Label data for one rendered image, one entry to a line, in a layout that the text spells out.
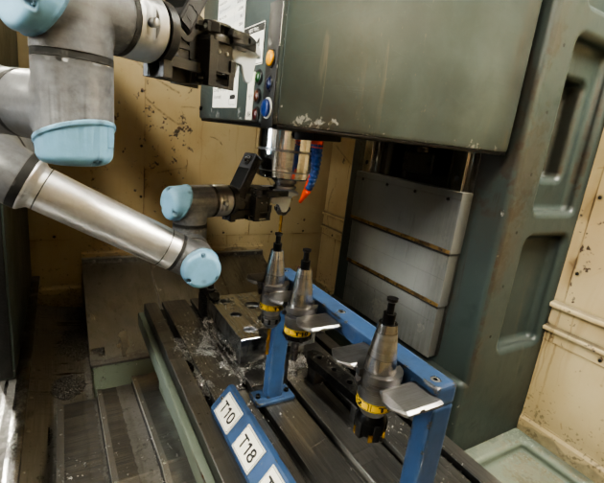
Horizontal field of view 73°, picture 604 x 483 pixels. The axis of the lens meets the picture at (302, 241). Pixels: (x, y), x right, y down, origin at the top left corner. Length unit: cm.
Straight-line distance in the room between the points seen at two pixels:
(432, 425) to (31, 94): 60
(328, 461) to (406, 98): 74
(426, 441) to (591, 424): 102
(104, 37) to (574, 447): 159
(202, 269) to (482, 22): 77
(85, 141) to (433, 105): 69
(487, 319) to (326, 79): 81
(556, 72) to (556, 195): 38
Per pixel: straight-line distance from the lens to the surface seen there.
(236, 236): 221
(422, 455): 63
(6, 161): 77
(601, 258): 146
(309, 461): 91
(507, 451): 163
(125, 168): 200
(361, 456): 95
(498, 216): 119
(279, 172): 103
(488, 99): 107
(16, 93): 52
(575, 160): 147
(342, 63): 79
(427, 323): 133
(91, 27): 48
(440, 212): 124
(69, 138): 47
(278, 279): 81
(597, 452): 162
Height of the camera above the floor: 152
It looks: 15 degrees down
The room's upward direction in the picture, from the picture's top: 7 degrees clockwise
